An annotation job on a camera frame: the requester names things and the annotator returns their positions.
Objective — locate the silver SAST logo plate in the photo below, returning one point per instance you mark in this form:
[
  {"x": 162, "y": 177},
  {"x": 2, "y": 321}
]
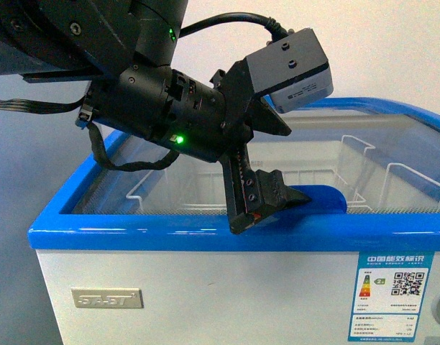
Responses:
[{"x": 107, "y": 298}]

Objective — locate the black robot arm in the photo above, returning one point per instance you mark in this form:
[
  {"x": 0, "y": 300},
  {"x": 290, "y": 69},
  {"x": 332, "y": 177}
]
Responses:
[{"x": 139, "y": 112}]

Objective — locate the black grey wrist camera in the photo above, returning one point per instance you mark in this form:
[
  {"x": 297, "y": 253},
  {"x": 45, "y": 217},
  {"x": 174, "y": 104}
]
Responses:
[{"x": 293, "y": 71}]

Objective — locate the white blue chest freezer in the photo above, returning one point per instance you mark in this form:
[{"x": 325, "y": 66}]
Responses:
[{"x": 288, "y": 280}]

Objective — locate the blue energy label sticker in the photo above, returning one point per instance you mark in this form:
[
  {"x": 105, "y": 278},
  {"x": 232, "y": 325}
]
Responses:
[{"x": 388, "y": 295}]

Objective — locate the white wire basket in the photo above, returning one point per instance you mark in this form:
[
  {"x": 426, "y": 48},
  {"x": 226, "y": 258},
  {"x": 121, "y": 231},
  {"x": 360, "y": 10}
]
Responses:
[
  {"x": 406, "y": 189},
  {"x": 323, "y": 171}
]

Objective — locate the sliding glass freezer lid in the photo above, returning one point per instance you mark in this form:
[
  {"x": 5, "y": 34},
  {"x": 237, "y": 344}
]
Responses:
[{"x": 381, "y": 138}]

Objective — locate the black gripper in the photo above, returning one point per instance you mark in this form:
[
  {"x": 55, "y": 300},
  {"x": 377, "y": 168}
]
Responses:
[{"x": 250, "y": 196}]

